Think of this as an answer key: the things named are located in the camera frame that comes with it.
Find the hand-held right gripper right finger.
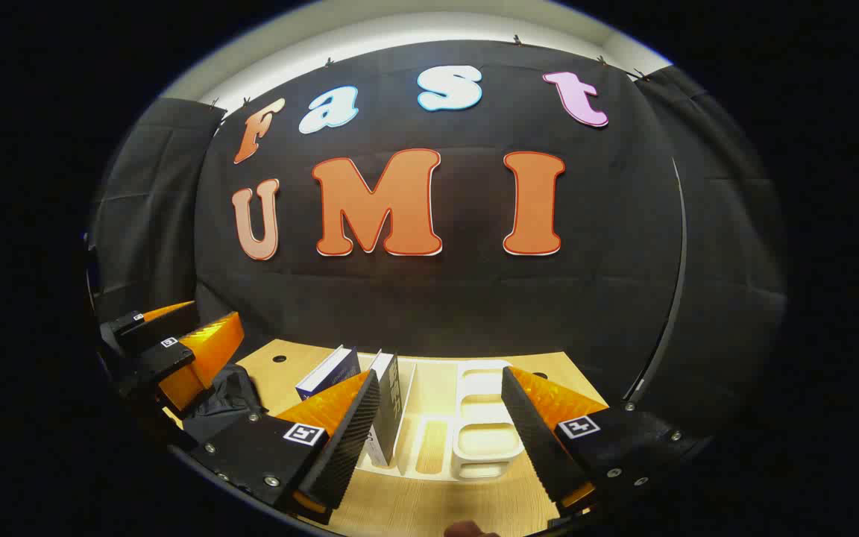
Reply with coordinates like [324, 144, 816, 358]
[501, 365, 708, 519]

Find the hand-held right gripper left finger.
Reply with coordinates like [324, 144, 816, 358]
[189, 369, 382, 527]

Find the grey portrait cover book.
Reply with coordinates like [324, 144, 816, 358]
[361, 349, 402, 468]

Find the cream plastic bookshelf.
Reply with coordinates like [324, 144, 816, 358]
[355, 357, 527, 482]

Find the blue cover book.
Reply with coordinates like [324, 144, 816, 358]
[295, 345, 362, 401]

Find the black schoolbag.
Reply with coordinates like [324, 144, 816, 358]
[182, 364, 270, 445]

